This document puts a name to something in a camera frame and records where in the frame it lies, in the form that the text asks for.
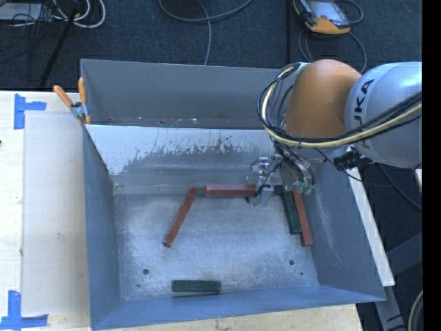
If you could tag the black cylinder on white bracket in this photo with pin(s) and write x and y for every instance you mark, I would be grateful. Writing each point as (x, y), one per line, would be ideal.
(348, 160)

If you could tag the grey metal bin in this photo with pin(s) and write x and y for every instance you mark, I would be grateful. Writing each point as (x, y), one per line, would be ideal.
(224, 240)

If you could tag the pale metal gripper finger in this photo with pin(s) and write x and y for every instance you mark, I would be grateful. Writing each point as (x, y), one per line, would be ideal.
(260, 171)
(262, 196)

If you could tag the red-brown flat block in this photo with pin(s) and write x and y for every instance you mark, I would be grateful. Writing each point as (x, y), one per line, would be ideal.
(304, 222)
(181, 216)
(227, 190)

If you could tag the dark green flat block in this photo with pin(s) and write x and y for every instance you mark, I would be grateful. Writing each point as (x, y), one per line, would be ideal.
(292, 216)
(196, 286)

